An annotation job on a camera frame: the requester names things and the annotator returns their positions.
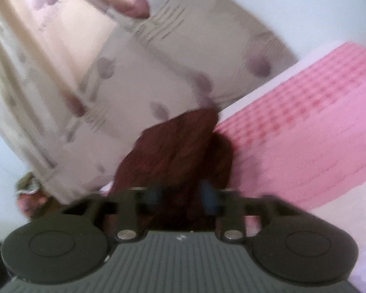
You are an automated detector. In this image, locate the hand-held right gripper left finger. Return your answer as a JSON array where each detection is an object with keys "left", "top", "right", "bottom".
[{"left": 62, "top": 186, "right": 164, "bottom": 242}]

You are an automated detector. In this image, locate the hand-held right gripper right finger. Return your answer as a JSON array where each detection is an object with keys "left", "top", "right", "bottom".
[{"left": 200, "top": 181, "right": 305, "bottom": 241}]

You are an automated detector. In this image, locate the beige floral curtain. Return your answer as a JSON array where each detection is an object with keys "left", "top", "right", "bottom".
[{"left": 0, "top": 0, "right": 299, "bottom": 205}]

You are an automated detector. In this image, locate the pink checked bed sheet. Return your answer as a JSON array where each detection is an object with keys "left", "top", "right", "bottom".
[{"left": 215, "top": 41, "right": 366, "bottom": 293}]

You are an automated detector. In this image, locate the dark red small garment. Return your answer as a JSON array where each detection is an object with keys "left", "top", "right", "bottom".
[{"left": 102, "top": 107, "right": 235, "bottom": 232}]

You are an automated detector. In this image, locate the small olive and pink object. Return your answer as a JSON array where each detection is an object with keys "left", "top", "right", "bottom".
[{"left": 15, "top": 171, "right": 61, "bottom": 220}]

